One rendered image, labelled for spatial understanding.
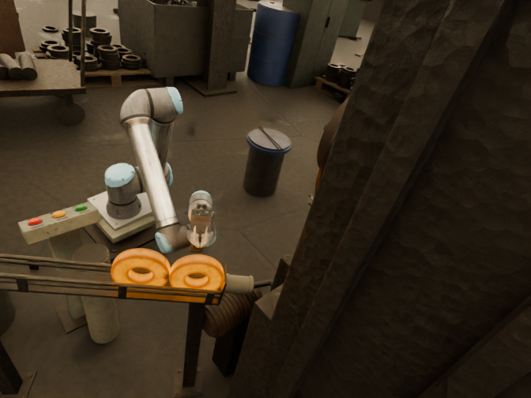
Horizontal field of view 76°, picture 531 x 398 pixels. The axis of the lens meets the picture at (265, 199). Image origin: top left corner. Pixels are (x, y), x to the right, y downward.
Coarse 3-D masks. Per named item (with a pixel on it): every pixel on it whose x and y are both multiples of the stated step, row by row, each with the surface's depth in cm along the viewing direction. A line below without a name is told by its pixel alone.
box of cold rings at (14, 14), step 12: (0, 0) 318; (12, 0) 324; (0, 12) 322; (12, 12) 328; (0, 24) 327; (12, 24) 334; (0, 36) 332; (12, 36) 339; (0, 48) 337; (12, 48) 344; (24, 48) 352
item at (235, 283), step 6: (228, 276) 103; (234, 276) 104; (240, 276) 105; (246, 276) 105; (252, 276) 106; (228, 282) 102; (234, 282) 102; (240, 282) 103; (246, 282) 103; (252, 282) 104; (228, 288) 102; (234, 288) 102; (240, 288) 103; (246, 288) 103; (252, 288) 103; (246, 294) 105
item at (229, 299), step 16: (256, 288) 122; (224, 304) 115; (240, 304) 117; (208, 320) 112; (224, 320) 112; (240, 320) 118; (224, 336) 133; (240, 336) 130; (224, 352) 138; (224, 368) 144
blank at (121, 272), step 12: (132, 252) 91; (144, 252) 92; (156, 252) 94; (120, 264) 91; (132, 264) 92; (144, 264) 92; (156, 264) 93; (168, 264) 96; (120, 276) 94; (132, 276) 96; (144, 276) 98; (156, 276) 96; (168, 276) 97
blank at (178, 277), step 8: (192, 256) 96; (200, 256) 96; (208, 256) 97; (176, 264) 96; (184, 264) 94; (192, 264) 94; (200, 264) 95; (208, 264) 95; (216, 264) 97; (176, 272) 96; (184, 272) 96; (192, 272) 97; (200, 272) 97; (208, 272) 97; (216, 272) 98; (176, 280) 98; (184, 280) 99; (192, 280) 102; (200, 280) 103; (208, 280) 100; (216, 280) 100; (200, 288) 102; (208, 288) 102; (216, 288) 103
